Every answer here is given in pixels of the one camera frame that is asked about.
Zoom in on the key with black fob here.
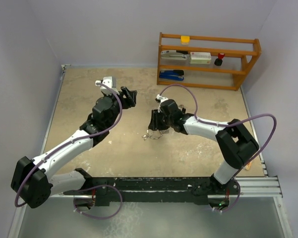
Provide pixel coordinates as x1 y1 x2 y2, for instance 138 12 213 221
179 105 186 113

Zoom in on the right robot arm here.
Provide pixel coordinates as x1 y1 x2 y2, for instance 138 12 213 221
148 95 259 194

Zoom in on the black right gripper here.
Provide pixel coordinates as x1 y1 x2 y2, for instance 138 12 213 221
148 110 173 131

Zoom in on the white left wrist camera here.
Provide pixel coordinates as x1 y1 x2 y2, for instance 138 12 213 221
95 76 118 95

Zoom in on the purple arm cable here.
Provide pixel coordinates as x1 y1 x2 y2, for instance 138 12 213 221
158 84 277 214
14 82 123 219

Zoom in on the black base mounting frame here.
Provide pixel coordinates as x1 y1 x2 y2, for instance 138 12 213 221
64 177 240 206

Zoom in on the silver keyring with clips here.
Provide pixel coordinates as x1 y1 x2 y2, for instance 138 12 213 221
142 129 169 140

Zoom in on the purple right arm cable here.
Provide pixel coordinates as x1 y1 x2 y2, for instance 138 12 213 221
158 84 277 214

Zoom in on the grey stapler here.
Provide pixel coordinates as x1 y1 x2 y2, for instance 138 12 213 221
160 50 189 65

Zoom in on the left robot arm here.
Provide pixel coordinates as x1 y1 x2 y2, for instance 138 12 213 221
11 81 138 208

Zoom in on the white green staples box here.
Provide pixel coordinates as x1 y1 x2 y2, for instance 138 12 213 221
190 52 211 64

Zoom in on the blue stapler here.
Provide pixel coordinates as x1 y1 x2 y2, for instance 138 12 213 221
159 70 184 81

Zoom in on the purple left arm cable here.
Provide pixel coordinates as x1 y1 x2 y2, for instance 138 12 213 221
14 82 123 219

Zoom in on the wooden shelf rack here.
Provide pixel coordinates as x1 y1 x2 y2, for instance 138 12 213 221
157 33 262 91

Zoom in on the yellow small box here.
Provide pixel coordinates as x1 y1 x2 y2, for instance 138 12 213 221
180 36 190 45

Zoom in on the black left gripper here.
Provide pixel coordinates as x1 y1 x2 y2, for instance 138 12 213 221
103 87 135 128

